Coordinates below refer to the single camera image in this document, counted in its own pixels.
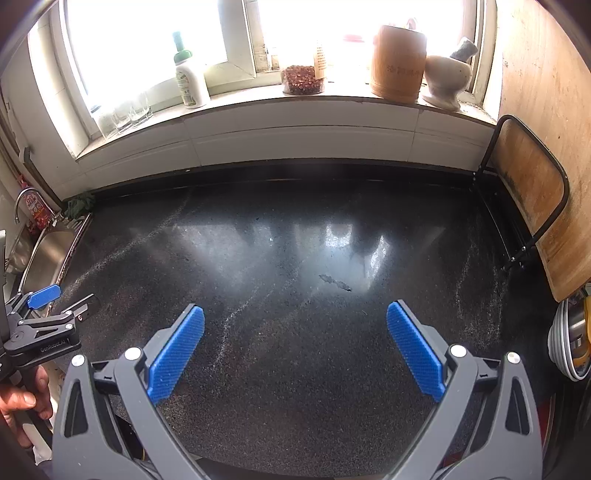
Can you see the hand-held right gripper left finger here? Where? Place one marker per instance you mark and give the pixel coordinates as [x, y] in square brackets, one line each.
[178, 350]

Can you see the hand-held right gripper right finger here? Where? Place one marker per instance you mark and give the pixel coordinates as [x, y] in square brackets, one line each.
[415, 350]

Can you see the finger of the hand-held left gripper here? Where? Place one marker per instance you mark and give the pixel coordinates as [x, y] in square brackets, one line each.
[81, 308]
[44, 295]

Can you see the person's left hand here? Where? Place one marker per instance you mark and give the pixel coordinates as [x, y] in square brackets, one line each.
[23, 397]

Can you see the stainless steel sink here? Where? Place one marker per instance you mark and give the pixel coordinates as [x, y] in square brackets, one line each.
[46, 251]

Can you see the red bottle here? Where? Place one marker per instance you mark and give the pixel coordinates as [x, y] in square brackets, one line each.
[38, 211]

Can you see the dark green cloth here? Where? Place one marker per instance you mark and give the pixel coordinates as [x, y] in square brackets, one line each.
[81, 205]

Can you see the chrome faucet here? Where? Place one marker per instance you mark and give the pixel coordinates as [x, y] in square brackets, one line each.
[25, 191]

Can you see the black metal rack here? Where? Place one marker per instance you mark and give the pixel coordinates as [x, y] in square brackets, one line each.
[519, 258]

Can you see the stack of bowls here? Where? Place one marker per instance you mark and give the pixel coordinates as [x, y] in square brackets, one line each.
[561, 341]

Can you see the clear drinking glass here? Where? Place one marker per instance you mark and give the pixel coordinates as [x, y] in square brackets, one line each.
[141, 110]
[107, 122]
[122, 116]

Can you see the wooden cutting board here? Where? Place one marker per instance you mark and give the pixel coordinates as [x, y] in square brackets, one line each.
[526, 184]

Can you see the white detergent bottle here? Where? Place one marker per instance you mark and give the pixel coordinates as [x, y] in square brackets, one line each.
[191, 83]

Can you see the white stone mortar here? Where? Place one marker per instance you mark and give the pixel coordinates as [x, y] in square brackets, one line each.
[445, 81]

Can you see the bamboo container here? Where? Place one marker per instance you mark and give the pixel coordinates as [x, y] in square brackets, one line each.
[398, 64]

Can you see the grey pestle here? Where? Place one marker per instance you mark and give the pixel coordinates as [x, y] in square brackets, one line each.
[464, 48]

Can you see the plywood board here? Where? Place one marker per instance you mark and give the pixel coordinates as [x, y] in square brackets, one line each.
[545, 69]

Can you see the wall hook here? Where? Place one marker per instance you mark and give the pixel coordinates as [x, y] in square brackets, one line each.
[27, 157]

